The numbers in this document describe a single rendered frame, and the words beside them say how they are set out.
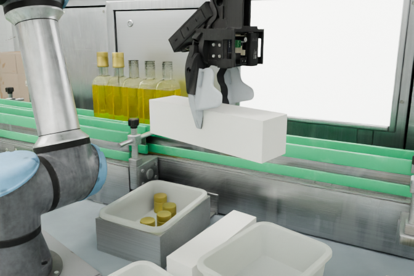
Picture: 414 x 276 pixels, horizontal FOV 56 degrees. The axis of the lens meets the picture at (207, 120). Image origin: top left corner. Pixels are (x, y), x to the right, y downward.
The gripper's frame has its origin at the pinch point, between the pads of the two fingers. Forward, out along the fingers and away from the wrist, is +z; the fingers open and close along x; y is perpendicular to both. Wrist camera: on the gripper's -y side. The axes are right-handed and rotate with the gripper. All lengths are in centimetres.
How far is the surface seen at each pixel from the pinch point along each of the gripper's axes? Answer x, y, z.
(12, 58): 149, -481, 24
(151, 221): 4.0, -21.5, 27.9
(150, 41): 35, -58, -10
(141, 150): 19, -44, 20
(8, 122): -1, -87, 16
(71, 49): 28, -97, -6
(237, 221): 17.6, -8.0, 28.3
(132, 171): 11.2, -38.0, 22.5
